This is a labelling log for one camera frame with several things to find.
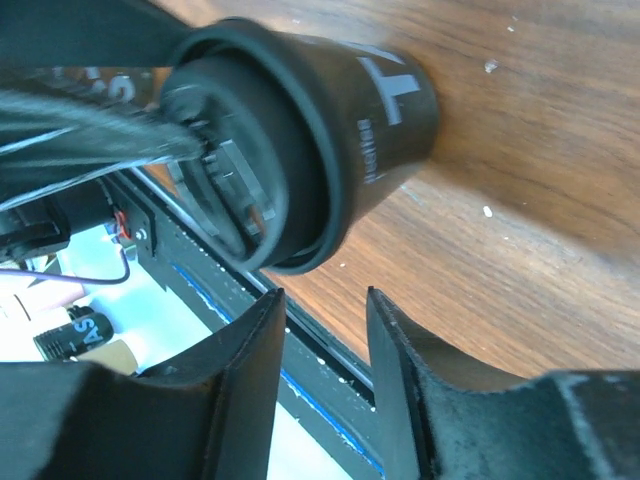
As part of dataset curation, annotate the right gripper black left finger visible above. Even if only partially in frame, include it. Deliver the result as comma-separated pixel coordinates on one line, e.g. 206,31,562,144
1,289,285,479

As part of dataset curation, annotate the black cup in background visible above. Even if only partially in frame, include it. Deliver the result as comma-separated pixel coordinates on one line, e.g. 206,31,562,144
33,306,114,361

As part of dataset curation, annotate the stack of paper cups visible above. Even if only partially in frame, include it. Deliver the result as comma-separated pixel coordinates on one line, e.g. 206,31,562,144
78,339,138,375

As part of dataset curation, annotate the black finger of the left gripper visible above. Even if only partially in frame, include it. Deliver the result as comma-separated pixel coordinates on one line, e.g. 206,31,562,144
1,87,204,170
1,0,193,68

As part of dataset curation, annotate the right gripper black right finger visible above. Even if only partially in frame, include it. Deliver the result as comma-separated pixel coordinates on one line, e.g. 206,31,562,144
367,288,639,479

